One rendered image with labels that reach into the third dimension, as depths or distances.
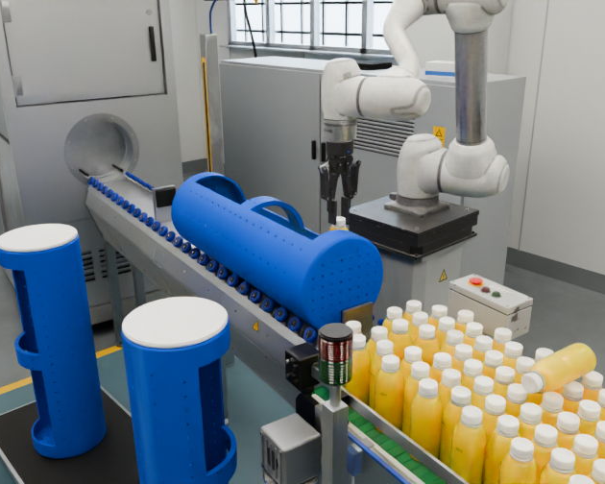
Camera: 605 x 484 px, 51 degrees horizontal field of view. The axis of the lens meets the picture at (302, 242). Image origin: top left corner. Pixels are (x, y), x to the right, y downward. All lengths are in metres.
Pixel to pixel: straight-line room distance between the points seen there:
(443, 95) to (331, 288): 1.85
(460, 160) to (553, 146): 2.36
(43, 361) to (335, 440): 1.51
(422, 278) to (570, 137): 2.34
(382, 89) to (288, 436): 0.87
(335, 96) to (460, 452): 0.91
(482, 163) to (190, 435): 1.26
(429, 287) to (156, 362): 1.13
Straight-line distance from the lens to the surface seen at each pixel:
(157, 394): 1.69
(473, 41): 2.09
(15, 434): 3.00
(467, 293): 1.76
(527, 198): 4.69
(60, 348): 2.53
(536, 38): 4.55
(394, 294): 2.42
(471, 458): 1.33
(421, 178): 2.30
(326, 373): 1.18
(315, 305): 1.71
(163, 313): 1.77
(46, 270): 2.40
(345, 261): 1.72
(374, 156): 3.73
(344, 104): 1.66
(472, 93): 2.14
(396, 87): 1.61
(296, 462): 1.57
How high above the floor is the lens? 1.82
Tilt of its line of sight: 21 degrees down
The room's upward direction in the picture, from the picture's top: 1 degrees counter-clockwise
